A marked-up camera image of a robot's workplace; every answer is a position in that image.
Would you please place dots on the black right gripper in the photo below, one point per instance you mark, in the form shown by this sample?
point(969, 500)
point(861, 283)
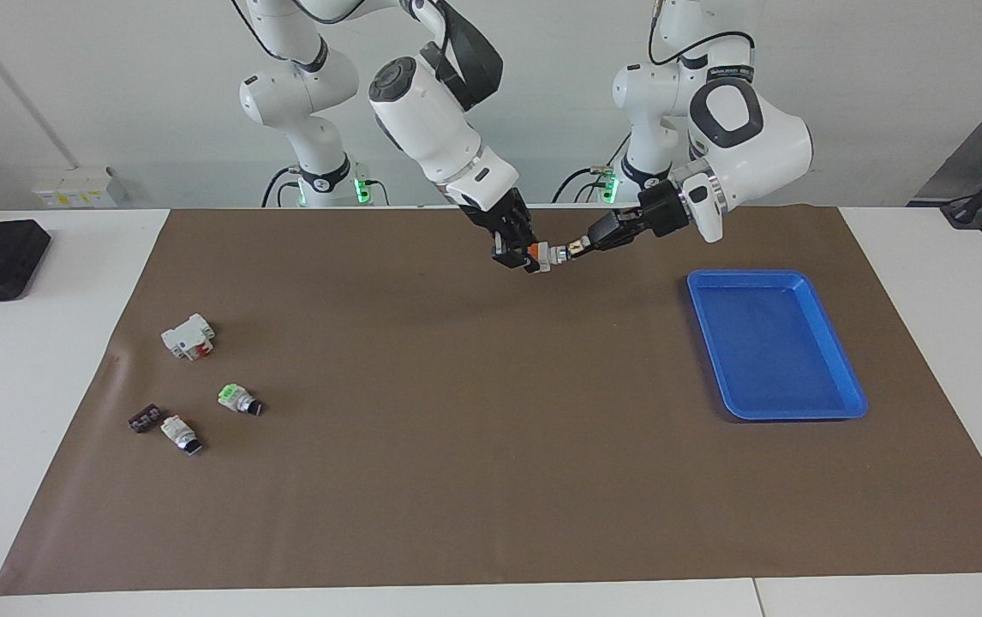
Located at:
point(504, 214)

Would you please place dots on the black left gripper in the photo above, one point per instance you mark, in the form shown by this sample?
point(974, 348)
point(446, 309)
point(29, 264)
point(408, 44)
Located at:
point(661, 214)

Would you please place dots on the orange-backed push-button switch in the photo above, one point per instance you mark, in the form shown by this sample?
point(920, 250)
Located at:
point(553, 254)

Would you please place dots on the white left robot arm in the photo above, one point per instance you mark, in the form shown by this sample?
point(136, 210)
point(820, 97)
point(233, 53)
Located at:
point(757, 146)

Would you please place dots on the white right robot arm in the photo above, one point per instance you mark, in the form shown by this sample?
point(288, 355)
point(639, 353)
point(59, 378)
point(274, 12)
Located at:
point(431, 120)

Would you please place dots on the blue plastic tray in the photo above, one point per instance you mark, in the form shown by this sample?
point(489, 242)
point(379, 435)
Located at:
point(774, 343)

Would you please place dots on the brown paper mat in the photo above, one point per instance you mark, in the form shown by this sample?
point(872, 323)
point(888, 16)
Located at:
point(491, 446)

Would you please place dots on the white circuit breaker red lever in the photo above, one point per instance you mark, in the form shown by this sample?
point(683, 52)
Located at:
point(187, 336)

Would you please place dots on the small dark brown terminal block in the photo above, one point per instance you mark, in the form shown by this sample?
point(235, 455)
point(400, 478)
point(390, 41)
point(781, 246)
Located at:
point(145, 419)

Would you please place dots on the white power strip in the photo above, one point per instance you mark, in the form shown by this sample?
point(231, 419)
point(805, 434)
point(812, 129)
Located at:
point(71, 188)

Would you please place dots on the green-backed push-button switch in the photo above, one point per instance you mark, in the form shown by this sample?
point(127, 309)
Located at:
point(232, 396)

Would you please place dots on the small white push-button switch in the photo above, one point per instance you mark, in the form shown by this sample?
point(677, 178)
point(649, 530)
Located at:
point(174, 428)

